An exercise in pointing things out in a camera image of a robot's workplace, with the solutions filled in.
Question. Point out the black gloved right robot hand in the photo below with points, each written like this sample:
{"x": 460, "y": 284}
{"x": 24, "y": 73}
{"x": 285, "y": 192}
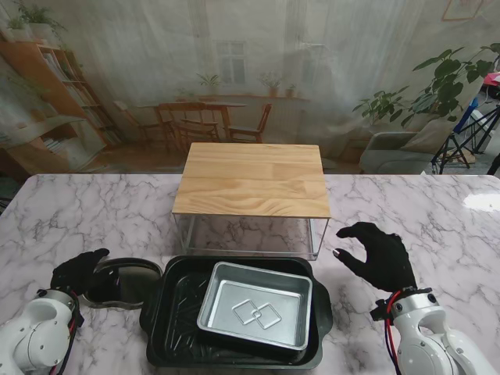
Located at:
{"x": 386, "y": 258}

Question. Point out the printed room scene backdrop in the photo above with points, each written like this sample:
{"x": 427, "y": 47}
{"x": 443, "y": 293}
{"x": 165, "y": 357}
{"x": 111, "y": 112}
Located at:
{"x": 156, "y": 58}

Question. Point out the wooden shelf with white frame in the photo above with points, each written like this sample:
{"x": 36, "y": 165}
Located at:
{"x": 254, "y": 179}

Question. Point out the silver rectangular baking tray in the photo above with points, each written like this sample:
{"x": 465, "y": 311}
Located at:
{"x": 254, "y": 308}

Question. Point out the kidney-shaped steel tray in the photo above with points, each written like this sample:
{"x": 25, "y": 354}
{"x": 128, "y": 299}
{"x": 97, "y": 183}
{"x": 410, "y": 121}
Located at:
{"x": 129, "y": 283}

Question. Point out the large black baking tray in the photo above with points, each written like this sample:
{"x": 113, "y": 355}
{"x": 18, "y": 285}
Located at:
{"x": 176, "y": 304}

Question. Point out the blue board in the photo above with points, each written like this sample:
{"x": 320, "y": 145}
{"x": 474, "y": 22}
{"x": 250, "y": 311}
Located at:
{"x": 466, "y": 115}

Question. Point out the black tripod stand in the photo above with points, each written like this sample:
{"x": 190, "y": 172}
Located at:
{"x": 453, "y": 148}

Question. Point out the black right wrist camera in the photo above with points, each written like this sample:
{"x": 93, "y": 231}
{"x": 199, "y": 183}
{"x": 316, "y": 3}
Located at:
{"x": 381, "y": 311}

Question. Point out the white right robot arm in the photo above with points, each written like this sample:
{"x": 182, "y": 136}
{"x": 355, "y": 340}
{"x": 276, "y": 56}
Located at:
{"x": 426, "y": 340}

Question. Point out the pink and red item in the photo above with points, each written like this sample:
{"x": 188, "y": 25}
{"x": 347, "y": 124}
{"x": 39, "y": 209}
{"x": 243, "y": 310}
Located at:
{"x": 494, "y": 78}

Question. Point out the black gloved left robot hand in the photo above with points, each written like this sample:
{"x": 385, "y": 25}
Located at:
{"x": 76, "y": 273}

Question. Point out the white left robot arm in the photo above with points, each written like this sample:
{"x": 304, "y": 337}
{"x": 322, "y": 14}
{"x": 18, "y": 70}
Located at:
{"x": 35, "y": 332}

